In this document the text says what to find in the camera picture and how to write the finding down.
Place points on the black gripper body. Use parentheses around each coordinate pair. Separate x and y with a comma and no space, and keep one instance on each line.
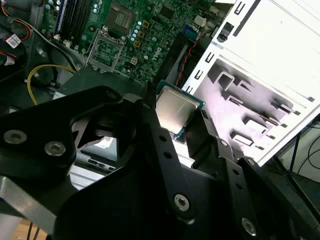
(112,212)

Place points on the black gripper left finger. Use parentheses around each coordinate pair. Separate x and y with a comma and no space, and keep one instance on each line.
(37,130)

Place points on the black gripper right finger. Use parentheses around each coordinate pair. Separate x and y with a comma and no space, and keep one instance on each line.
(250,190)

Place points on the silver square CPU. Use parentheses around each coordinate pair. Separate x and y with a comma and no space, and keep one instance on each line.
(175,110)

